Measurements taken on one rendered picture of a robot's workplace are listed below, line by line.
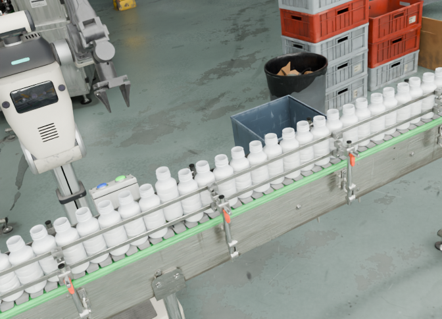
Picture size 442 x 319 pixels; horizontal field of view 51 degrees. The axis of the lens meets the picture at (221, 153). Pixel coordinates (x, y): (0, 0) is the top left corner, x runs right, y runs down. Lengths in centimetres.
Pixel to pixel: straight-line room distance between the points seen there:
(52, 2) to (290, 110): 309
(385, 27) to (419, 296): 249
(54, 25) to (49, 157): 308
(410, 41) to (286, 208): 328
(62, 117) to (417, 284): 184
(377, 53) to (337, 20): 68
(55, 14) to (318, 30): 248
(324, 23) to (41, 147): 250
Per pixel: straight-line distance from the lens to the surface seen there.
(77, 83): 500
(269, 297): 249
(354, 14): 394
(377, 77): 442
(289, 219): 156
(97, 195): 143
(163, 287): 145
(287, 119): 223
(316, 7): 361
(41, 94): 173
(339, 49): 389
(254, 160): 140
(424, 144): 186
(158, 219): 134
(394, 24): 440
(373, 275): 259
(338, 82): 399
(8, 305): 138
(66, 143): 181
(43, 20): 485
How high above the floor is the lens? 187
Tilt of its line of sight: 31 degrees down
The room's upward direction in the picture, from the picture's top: 10 degrees counter-clockwise
